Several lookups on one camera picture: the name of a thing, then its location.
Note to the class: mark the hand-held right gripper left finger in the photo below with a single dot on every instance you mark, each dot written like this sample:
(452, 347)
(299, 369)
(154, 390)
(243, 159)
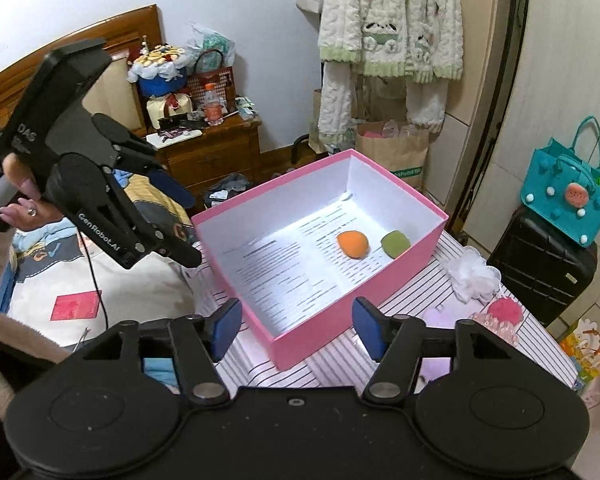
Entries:
(228, 327)

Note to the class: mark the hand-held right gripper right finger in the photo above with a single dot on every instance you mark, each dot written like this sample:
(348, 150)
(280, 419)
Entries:
(366, 330)

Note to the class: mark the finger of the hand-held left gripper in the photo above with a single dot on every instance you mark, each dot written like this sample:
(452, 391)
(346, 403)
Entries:
(180, 250)
(172, 187)

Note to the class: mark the pink cardboard box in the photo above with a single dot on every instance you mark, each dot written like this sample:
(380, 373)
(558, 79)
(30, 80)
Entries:
(320, 325)

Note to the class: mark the lilac soft pad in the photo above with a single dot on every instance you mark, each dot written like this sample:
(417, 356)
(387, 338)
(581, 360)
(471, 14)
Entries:
(437, 318)

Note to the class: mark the person's left hand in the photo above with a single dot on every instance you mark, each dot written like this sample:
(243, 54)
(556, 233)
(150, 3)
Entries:
(27, 212)

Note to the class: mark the white notebook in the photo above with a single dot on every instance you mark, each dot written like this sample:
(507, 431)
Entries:
(172, 140)

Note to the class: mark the wooden nightstand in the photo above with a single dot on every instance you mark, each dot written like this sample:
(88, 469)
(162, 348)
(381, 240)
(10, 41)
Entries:
(215, 150)

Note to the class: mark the dark clothes pile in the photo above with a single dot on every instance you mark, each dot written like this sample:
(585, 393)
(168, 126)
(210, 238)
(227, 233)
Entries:
(230, 182)

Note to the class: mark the striped table cloth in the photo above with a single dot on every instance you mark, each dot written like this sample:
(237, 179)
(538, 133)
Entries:
(415, 290)

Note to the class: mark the printed bedding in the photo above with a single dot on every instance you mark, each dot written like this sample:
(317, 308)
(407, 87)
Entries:
(130, 290)

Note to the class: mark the cream handbag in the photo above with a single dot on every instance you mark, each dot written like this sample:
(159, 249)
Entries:
(160, 110)

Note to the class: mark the printed white paper sheet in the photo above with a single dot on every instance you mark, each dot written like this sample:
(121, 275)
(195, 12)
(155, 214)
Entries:
(290, 270)

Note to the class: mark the orange makeup sponge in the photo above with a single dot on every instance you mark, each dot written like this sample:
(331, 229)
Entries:
(354, 244)

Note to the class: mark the orange drink bottle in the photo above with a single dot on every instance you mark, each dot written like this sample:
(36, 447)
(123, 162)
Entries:
(214, 107)

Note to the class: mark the green makeup sponge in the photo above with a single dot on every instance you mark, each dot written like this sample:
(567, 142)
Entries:
(395, 243)

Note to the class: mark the blue flower bouquet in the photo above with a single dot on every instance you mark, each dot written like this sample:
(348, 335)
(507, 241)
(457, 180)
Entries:
(160, 67)

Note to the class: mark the red plaid handbag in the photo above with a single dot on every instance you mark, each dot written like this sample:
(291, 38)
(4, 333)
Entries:
(200, 85)

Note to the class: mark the small packets on nightstand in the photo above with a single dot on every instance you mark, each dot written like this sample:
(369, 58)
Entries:
(245, 107)

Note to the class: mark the wooden headboard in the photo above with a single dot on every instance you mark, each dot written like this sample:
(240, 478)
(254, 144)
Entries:
(135, 22)

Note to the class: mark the pink card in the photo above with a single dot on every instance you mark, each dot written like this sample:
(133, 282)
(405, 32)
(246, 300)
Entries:
(75, 305)

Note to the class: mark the white mesh bath pouf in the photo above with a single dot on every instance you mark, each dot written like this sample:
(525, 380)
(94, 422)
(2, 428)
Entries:
(472, 270)

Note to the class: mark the white plastic bag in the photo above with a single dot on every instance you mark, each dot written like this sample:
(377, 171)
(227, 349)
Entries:
(215, 42)

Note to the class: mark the brown paper bag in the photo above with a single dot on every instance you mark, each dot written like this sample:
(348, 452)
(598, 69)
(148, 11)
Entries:
(395, 155)

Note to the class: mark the black suitcase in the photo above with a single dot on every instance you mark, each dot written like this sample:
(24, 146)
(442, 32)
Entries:
(535, 270)

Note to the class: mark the colourful gift bag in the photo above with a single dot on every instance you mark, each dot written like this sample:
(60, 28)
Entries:
(587, 355)

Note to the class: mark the teal tote bag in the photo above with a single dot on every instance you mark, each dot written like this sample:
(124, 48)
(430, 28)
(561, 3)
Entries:
(555, 180)

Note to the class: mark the white fleece pajamas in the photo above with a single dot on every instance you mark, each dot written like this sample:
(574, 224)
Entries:
(380, 5)

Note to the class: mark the black chair frame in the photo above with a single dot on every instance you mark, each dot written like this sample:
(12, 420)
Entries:
(298, 142)

